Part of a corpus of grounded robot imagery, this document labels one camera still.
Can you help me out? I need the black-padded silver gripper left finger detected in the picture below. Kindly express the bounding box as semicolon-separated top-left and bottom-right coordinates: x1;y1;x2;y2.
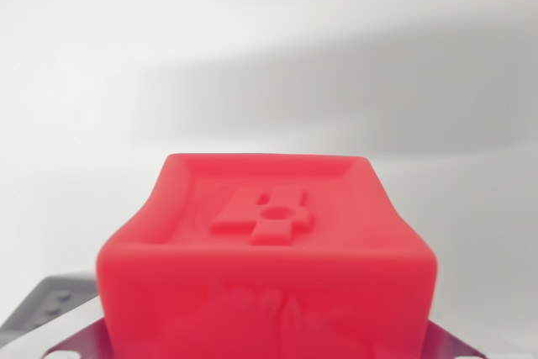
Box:
40;294;117;359

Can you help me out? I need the black-padded silver gripper right finger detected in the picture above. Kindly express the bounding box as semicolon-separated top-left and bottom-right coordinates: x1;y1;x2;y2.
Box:
425;318;489;359

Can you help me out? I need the red embossed cube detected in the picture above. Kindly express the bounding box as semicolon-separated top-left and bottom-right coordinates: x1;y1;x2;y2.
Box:
94;152;440;359

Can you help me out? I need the grey embossed cube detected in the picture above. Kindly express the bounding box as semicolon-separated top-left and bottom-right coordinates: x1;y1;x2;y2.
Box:
0;275;100;335

